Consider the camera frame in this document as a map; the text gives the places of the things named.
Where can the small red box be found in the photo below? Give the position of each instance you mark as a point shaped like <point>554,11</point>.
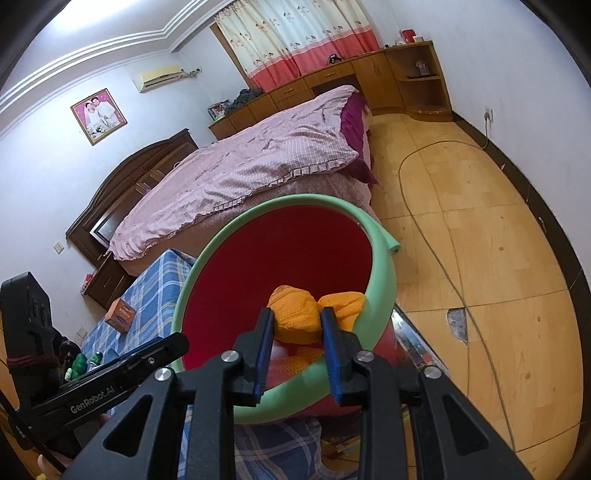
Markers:
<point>408,36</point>

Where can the long wooden cabinet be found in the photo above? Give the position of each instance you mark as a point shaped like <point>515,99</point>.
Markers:
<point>286,90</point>

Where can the orange soft toy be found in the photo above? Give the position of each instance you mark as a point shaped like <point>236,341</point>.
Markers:
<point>295,314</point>

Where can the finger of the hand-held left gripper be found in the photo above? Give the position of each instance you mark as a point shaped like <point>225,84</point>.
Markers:
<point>152,353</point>

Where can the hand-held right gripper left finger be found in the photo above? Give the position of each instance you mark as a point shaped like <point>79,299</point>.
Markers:
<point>265,346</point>

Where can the person's left hand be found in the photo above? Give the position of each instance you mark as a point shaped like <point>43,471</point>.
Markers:
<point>46,468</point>

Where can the cream and red curtain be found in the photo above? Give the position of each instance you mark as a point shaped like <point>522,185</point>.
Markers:
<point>300,37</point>

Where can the wooden corner shelf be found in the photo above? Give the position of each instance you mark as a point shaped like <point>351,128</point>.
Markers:
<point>429,110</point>

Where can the maroon bed sheet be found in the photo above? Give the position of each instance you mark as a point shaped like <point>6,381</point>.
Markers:
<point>355,115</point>

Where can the dark wooden bed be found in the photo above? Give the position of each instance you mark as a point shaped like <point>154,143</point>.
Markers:
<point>152,157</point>

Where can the dark wooden nightstand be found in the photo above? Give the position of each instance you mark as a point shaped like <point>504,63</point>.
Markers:
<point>108,284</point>

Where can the green toy figure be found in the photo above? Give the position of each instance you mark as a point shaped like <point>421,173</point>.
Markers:
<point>96,359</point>

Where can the small picture frame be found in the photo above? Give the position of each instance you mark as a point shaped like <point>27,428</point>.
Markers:
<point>218,110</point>

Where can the framed wedding photo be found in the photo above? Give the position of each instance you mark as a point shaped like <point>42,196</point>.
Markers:
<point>98,117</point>

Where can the dark clothes pile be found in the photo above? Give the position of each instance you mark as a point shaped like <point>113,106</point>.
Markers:
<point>244,98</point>

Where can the red bin with green rim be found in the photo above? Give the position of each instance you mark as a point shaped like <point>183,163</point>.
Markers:
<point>286,258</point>

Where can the white wall switch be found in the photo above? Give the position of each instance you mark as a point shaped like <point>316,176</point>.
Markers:
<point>58,248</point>

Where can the small black object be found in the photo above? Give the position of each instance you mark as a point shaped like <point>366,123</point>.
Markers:
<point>333,58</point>

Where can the wall outlet with plug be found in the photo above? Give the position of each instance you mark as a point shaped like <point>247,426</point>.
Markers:
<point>488,115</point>

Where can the wall air conditioner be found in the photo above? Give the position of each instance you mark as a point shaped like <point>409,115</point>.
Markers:
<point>157,77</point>

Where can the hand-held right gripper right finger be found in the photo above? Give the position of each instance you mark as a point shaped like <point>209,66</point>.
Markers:
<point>330,350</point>

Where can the glass on shelf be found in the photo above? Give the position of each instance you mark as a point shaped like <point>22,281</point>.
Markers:
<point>422,68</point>

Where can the low wall outlet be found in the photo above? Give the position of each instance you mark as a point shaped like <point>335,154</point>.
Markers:
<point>82,332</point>

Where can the blue plaid cloth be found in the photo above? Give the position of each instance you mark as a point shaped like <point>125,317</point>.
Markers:
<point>152,281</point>

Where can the green clover toy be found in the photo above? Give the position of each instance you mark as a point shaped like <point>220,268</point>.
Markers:
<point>76,367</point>

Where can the small orange box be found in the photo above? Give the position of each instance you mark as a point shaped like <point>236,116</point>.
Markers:
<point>119,314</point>

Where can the red item on nightstand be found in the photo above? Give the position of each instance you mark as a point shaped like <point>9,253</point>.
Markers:
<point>87,282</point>

